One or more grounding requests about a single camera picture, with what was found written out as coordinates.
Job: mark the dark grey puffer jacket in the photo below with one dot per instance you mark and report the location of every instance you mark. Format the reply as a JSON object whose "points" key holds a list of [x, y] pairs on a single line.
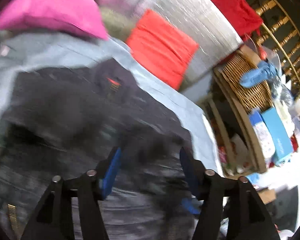
{"points": [[62, 121]]}

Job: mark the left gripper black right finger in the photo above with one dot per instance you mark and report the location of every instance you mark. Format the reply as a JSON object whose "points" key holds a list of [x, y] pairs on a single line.
{"points": [[247, 214]]}

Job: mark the gold railing bed frame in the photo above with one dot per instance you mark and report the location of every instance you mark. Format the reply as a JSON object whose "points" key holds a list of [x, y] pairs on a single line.
{"points": [[281, 33]]}

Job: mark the blue cardboard box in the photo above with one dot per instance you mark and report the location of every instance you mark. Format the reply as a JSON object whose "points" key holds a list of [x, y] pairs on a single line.
{"points": [[281, 140]]}

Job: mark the silver quilted headboard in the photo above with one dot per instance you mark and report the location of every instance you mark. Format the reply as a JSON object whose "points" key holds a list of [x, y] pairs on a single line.
{"points": [[200, 19]]}

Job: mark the blue cloth on basket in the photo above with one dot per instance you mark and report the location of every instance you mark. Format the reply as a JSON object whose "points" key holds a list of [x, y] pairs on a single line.
{"points": [[265, 71]]}

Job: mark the white blue patterned box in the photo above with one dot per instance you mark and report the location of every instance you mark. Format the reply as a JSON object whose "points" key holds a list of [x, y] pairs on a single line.
{"points": [[263, 135]]}

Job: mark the light blue bed sheet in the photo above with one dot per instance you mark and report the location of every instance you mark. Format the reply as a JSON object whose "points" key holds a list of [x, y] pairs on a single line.
{"points": [[30, 51]]}

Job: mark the magenta pillow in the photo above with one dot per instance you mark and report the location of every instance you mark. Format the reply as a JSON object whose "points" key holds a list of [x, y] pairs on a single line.
{"points": [[78, 17]]}

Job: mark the wicker basket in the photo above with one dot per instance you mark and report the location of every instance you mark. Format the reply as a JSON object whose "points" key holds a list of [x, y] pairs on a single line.
{"points": [[251, 96]]}

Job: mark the orange-red pillow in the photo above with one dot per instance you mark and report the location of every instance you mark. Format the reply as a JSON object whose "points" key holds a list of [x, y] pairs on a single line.
{"points": [[161, 48]]}

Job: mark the dark red cloth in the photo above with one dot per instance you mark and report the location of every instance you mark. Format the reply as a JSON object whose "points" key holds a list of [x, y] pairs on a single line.
{"points": [[240, 15]]}

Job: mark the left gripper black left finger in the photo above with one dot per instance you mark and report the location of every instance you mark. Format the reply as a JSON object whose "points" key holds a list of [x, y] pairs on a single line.
{"points": [[52, 217]]}

